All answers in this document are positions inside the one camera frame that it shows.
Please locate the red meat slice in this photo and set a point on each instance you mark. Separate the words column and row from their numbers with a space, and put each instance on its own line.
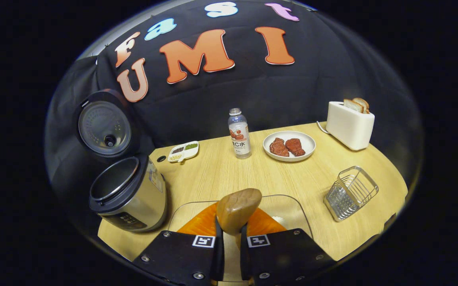
column 295, row 147
column 279, row 147

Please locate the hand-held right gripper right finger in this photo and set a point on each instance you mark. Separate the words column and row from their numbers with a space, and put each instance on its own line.
column 245, row 254

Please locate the silver black rice cooker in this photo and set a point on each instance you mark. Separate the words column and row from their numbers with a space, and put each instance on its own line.
column 137, row 198

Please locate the white toaster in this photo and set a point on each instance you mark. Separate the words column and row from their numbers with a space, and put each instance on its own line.
column 348, row 127

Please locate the clear glass rice container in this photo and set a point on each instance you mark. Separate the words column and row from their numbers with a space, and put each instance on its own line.
column 292, row 206

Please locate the white divided bean dish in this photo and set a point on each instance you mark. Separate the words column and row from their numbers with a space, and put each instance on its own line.
column 183, row 152

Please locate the white round plate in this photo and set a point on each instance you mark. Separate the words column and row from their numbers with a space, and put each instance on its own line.
column 308, row 145

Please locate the wooden spoon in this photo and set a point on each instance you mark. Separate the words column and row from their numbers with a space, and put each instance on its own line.
column 237, row 208

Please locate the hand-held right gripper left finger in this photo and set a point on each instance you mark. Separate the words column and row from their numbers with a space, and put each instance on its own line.
column 219, row 254

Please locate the clear plastic drink bottle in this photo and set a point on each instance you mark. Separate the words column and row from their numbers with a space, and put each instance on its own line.
column 239, row 137

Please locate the toast bread slice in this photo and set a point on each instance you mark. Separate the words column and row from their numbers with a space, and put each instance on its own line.
column 364, row 105
column 352, row 105

